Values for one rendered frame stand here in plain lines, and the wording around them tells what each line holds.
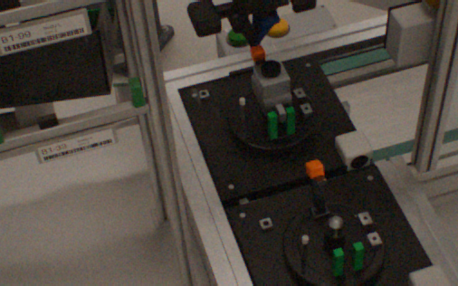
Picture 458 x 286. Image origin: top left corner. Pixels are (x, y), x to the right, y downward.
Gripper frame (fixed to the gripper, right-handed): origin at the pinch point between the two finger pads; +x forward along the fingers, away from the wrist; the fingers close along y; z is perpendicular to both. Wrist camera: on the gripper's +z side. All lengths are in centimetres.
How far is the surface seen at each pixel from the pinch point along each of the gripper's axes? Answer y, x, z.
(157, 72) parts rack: 19.6, -26.4, -29.9
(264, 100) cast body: 1.9, 3.9, -10.9
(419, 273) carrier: -8.8, 10.0, -42.0
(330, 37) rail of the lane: -16.8, 13.6, 7.8
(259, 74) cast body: 1.8, 0.9, -8.3
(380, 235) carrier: -6.5, 10.1, -34.8
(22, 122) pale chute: 35.6, -8.9, -15.0
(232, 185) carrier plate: 9.7, 12.2, -18.3
